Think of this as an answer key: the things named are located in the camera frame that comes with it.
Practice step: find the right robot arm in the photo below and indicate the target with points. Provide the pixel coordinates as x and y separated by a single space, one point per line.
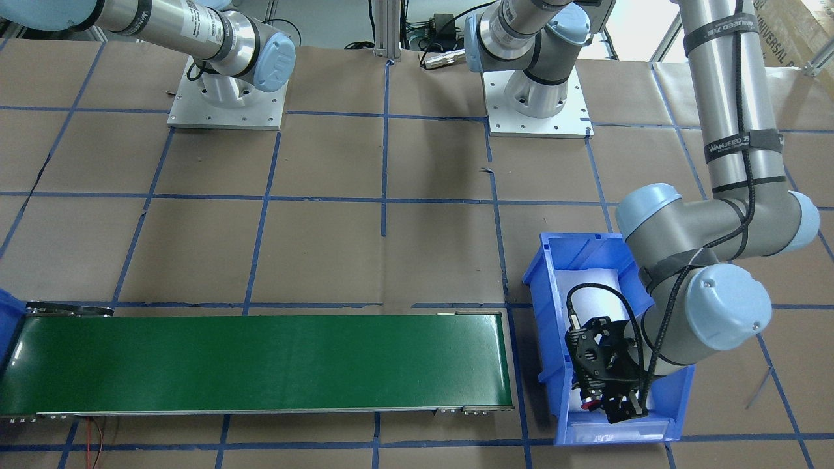
230 42

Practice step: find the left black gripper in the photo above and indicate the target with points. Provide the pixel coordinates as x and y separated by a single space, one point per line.
624 373

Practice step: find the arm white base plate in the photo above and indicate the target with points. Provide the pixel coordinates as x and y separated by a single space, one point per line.
215 102
519 107

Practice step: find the green conveyor belt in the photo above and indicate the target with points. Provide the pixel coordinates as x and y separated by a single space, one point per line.
62 365

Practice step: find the aluminium frame post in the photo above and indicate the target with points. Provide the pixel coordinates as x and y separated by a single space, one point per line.
387 26

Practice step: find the red push button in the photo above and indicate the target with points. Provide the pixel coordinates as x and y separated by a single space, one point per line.
590 398

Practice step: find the white foam bin liner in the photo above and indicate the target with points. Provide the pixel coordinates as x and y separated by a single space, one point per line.
593 293

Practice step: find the black power adapter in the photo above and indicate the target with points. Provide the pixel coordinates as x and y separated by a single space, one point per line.
442 27

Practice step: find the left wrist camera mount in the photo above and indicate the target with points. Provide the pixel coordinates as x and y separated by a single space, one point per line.
599 351

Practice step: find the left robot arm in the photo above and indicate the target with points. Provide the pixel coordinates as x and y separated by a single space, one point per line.
685 251

